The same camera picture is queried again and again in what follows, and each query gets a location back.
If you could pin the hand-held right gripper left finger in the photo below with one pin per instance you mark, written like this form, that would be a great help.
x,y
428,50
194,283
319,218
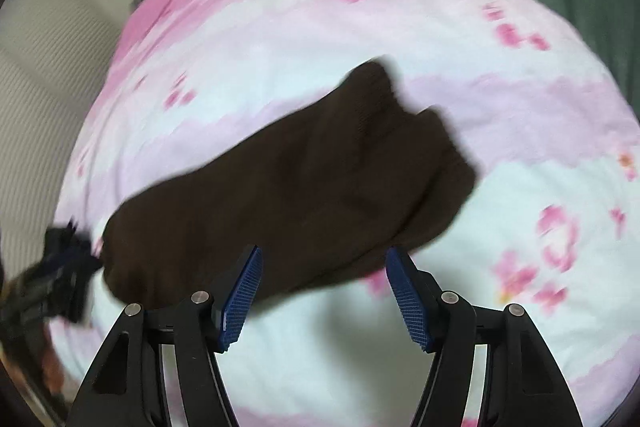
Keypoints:
x,y
241,294

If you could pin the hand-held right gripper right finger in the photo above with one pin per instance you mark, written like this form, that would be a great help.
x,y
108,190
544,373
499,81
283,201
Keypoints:
x,y
407,294

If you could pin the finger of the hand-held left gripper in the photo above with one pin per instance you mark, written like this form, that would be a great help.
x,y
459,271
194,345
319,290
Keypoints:
x,y
75,247

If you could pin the dark brown sock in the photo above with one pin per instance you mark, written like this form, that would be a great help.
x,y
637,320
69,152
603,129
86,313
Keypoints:
x,y
280,202

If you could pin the pink white floral blanket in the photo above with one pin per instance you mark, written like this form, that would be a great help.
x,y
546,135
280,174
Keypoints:
x,y
310,72

